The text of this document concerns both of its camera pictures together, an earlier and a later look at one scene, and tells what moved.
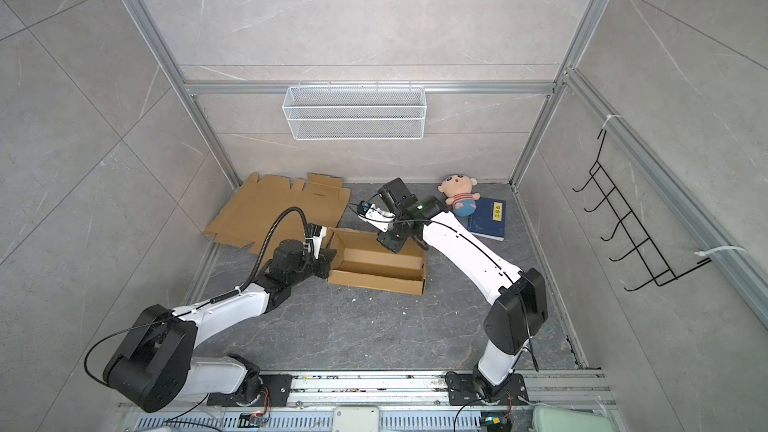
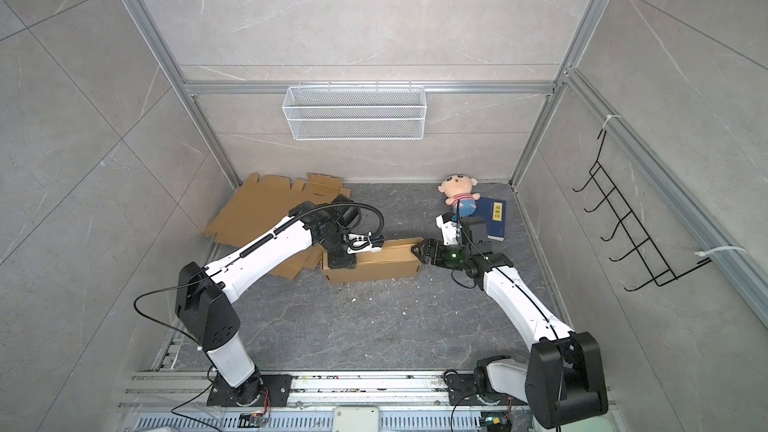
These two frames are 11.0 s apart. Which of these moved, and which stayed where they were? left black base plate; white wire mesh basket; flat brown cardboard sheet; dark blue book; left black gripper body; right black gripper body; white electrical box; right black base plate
Moved: right black gripper body; left black gripper body
Stayed: dark blue book; right black base plate; flat brown cardboard sheet; white wire mesh basket; white electrical box; left black base plate
